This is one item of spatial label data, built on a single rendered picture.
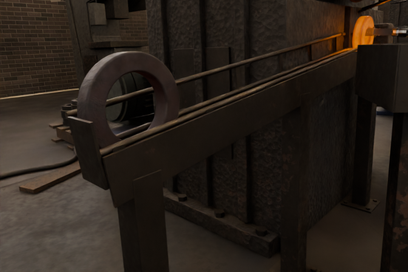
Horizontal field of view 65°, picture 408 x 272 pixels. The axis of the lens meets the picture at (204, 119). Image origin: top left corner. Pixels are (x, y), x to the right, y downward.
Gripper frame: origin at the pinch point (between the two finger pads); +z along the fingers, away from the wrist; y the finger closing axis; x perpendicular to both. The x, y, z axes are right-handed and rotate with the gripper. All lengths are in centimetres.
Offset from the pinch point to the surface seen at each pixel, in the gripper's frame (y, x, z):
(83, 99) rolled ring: -118, -10, 0
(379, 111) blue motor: 207, -75, 44
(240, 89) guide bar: -76, -14, 3
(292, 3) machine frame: -44.1, 8.6, 7.5
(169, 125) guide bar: -104, -16, -3
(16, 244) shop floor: -110, -80, 86
